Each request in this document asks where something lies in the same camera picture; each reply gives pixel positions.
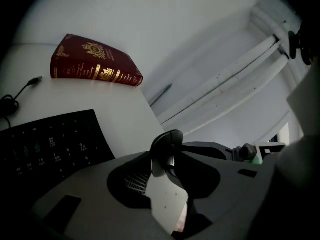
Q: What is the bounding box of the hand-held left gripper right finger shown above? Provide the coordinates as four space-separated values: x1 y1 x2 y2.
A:
172 141 282 240

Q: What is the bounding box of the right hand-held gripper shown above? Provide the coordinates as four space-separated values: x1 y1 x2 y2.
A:
226 141 287 165

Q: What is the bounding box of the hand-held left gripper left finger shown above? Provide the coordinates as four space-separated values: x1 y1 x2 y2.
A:
31 151 174 240

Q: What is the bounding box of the black keyboard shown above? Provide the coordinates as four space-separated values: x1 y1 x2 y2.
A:
0 109 116 192

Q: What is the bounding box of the person's white clothing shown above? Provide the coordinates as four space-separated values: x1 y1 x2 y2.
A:
259 65 320 240

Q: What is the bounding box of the dark blue pen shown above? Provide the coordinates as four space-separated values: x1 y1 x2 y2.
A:
149 83 173 107

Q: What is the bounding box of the black round fixture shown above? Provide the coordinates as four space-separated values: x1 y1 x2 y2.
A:
287 21 314 66

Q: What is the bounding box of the dark red gold-printed book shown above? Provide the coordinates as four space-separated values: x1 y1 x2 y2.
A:
50 33 144 87

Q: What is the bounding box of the black cable with plug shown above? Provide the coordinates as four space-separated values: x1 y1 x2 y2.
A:
0 75 43 130

